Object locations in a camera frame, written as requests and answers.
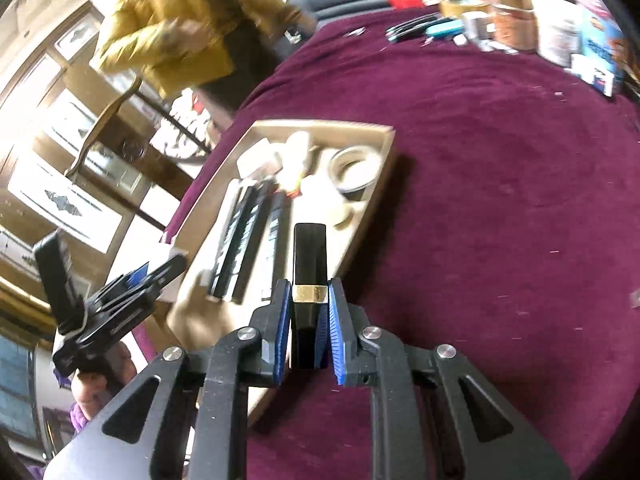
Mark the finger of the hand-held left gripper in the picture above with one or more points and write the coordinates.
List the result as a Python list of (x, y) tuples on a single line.
[(157, 285), (131, 277)]

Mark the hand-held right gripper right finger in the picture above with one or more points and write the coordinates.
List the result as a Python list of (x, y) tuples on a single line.
[(336, 340)]

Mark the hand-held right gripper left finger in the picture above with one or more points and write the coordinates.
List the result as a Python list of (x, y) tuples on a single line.
[(282, 335)]

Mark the black lipstick gold band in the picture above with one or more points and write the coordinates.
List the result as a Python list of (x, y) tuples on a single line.
[(309, 260)]

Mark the small orange red object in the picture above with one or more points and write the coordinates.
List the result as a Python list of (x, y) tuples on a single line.
[(293, 190)]

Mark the white plug cube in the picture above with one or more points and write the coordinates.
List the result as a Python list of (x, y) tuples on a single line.
[(257, 157)]

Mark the small white bottle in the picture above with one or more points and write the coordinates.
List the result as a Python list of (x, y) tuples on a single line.
[(299, 152)]

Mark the cardboard tray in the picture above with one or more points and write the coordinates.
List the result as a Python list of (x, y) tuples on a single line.
[(365, 135)]

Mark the person's left forearm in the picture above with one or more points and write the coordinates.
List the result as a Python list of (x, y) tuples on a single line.
[(82, 420)]

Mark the person's left hand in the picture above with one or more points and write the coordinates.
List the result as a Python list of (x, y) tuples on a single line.
[(102, 385)]

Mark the wooden glass door cabinet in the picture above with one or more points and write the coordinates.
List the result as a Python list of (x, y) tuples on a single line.
[(75, 210)]

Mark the clear tape roll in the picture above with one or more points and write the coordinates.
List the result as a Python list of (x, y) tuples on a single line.
[(357, 182)]

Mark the dark wooden chair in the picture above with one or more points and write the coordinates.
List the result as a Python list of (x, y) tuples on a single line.
[(107, 115)]

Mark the maroon tablecloth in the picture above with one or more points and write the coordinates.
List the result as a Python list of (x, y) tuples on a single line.
[(475, 210)]

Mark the small grey card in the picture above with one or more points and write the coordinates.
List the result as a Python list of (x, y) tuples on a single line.
[(355, 32)]

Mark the blue utility knife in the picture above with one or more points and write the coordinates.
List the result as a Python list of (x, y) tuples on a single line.
[(445, 28)]

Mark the brown tape roll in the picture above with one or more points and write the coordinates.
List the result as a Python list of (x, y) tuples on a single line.
[(465, 6)]

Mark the brown jar red lid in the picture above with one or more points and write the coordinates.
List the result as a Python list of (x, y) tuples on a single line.
[(512, 20)]

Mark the white jar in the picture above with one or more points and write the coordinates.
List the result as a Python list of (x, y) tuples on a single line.
[(557, 35)]

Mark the blue printed box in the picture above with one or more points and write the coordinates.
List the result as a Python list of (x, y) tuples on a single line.
[(600, 45)]

